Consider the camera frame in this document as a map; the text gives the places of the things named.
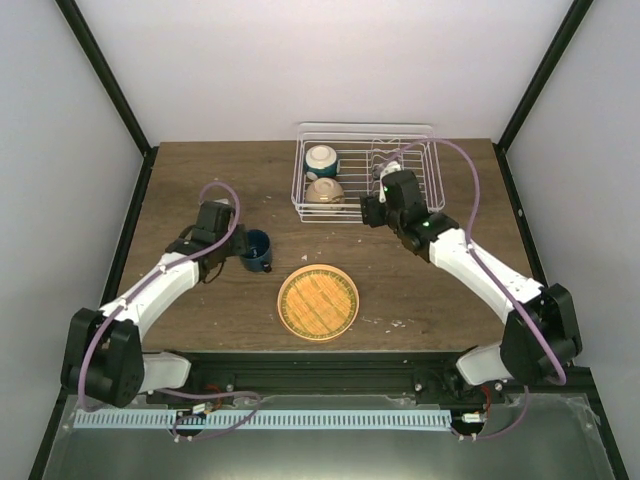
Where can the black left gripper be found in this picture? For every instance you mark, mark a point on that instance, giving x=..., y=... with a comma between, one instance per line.
x=241, y=241

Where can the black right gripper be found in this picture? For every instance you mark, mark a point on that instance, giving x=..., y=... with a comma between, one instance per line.
x=368, y=212

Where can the dark blue mug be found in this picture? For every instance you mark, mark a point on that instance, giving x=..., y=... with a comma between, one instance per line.
x=258, y=258

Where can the small white bowl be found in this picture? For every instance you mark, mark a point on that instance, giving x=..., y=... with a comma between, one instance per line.
x=324, y=193

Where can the white wire dish rack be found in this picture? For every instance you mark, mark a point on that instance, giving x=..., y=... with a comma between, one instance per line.
x=360, y=149

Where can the white bowl teal outside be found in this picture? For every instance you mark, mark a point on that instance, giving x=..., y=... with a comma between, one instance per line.
x=321, y=161

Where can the round bamboo steamer tray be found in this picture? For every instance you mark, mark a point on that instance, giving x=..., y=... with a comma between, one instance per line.
x=318, y=303

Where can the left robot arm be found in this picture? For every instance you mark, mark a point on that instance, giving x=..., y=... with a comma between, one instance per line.
x=104, y=347

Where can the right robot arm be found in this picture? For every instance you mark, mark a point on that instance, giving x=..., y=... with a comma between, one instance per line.
x=541, y=334

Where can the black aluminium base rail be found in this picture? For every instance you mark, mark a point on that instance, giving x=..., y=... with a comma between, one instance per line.
x=426, y=377

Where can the light blue slotted cable duct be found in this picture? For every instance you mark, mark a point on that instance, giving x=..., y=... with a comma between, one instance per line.
x=405, y=420

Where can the left black frame post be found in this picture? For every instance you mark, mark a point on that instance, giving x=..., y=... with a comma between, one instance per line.
x=81, y=30

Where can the black frame post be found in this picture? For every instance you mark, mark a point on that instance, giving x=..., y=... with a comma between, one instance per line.
x=561, y=40
x=81, y=30

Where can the right black frame post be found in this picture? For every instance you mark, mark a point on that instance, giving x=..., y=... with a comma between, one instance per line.
x=561, y=40

